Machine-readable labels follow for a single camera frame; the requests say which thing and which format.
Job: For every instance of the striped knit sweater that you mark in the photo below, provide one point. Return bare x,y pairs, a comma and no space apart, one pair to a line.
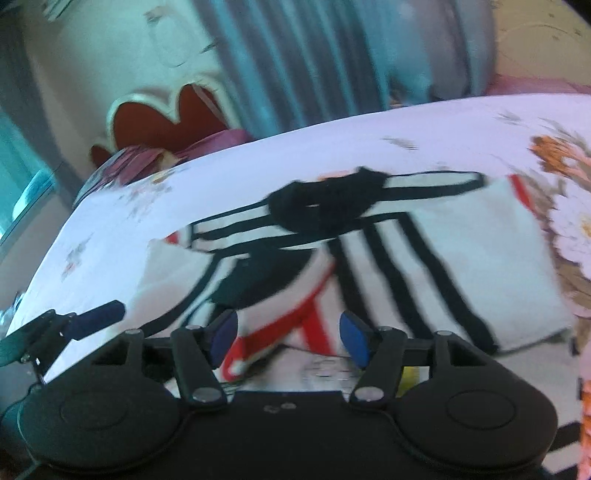
461,254

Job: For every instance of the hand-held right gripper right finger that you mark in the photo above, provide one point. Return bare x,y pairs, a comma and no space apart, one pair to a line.
354,336

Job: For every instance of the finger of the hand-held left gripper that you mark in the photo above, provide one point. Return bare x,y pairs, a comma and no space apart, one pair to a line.
98,319

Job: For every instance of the pink bed cover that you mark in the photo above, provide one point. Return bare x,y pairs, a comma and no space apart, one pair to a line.
531,85

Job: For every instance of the blue grey curtain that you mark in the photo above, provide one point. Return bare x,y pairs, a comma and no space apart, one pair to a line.
300,60

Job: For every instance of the cream headboard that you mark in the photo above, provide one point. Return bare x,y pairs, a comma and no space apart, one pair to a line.
545,37

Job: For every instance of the red headboard with white trim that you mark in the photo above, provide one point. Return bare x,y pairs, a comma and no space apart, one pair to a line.
152,121

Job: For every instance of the floral bed sheet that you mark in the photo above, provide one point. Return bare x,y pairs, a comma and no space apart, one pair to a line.
323,147

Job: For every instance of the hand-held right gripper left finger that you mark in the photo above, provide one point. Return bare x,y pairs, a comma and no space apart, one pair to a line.
225,333

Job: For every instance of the glass window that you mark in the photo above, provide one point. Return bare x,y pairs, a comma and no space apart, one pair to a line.
23,184

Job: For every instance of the pink pillow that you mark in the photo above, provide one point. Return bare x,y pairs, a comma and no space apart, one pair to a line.
138,159

